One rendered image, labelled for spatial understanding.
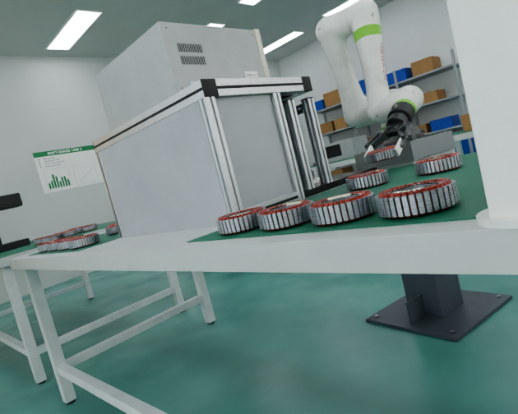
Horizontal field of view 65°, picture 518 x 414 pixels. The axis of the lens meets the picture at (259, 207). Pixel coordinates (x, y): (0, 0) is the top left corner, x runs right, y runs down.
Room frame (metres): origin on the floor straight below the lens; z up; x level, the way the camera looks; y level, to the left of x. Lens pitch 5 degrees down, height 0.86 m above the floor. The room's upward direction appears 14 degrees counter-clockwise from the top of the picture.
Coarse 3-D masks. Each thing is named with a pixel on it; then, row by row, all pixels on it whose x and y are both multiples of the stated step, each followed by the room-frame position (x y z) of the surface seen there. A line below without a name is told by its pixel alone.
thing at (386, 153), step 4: (384, 148) 1.46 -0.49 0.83; (388, 148) 1.39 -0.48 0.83; (392, 148) 1.39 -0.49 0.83; (368, 152) 1.46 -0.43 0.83; (372, 152) 1.41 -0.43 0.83; (376, 152) 1.39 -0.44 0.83; (380, 152) 1.38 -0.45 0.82; (384, 152) 1.38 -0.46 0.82; (388, 152) 1.38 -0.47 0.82; (392, 152) 1.38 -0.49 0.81; (368, 156) 1.42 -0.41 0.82; (372, 156) 1.40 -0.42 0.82; (376, 156) 1.40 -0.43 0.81; (380, 156) 1.38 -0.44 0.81; (384, 156) 1.38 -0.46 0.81; (388, 156) 1.38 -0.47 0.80; (392, 156) 1.38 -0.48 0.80; (368, 160) 1.42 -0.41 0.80; (372, 160) 1.40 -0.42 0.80; (376, 160) 1.39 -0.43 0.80; (380, 160) 1.39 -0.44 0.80
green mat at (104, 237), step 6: (102, 234) 1.98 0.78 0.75; (114, 234) 1.75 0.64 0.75; (102, 240) 1.60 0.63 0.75; (108, 240) 1.52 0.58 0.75; (84, 246) 1.50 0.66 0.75; (90, 246) 1.43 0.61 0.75; (42, 252) 1.77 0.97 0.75; (48, 252) 1.68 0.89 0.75; (54, 252) 1.59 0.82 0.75; (60, 252) 1.52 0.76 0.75
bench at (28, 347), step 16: (32, 240) 3.92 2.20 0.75; (0, 256) 2.33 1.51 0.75; (16, 256) 2.24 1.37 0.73; (80, 272) 4.17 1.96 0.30; (16, 288) 2.24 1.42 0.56; (64, 288) 4.01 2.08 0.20; (176, 288) 2.90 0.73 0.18; (16, 304) 2.22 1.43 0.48; (32, 304) 3.79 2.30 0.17; (144, 304) 2.72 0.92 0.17; (176, 304) 2.91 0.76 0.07; (16, 320) 2.23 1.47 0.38; (96, 320) 2.51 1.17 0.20; (112, 320) 2.56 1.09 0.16; (0, 336) 2.73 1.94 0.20; (32, 336) 2.24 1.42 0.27; (64, 336) 2.35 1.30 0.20; (32, 352) 2.23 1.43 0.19; (32, 368) 2.22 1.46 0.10
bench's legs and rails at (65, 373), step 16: (32, 272) 1.89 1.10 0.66; (192, 272) 2.51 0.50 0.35; (32, 288) 1.88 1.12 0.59; (192, 304) 2.43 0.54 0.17; (208, 304) 2.50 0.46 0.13; (48, 320) 1.89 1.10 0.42; (160, 320) 2.28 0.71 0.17; (208, 320) 2.49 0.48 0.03; (48, 336) 1.88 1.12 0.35; (128, 336) 2.14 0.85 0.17; (48, 352) 1.91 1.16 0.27; (80, 352) 1.99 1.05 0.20; (96, 352) 2.01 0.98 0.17; (64, 368) 1.83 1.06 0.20; (64, 384) 1.88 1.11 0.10; (80, 384) 1.67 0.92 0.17; (96, 384) 1.56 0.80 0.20; (64, 400) 1.88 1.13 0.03; (112, 400) 1.43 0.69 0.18; (128, 400) 1.36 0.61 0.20
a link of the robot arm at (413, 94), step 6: (396, 90) 1.66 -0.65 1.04; (402, 90) 1.61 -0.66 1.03; (408, 90) 1.60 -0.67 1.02; (414, 90) 1.60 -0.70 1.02; (420, 90) 1.60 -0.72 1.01; (390, 96) 1.66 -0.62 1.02; (396, 96) 1.63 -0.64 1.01; (402, 96) 1.59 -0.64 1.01; (408, 96) 1.58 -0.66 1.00; (414, 96) 1.58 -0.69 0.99; (420, 96) 1.59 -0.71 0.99; (390, 102) 1.65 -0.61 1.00; (396, 102) 1.58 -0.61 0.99; (408, 102) 1.56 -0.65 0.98; (414, 102) 1.57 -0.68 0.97; (420, 102) 1.59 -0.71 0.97; (390, 108) 1.65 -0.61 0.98; (414, 108) 1.56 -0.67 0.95
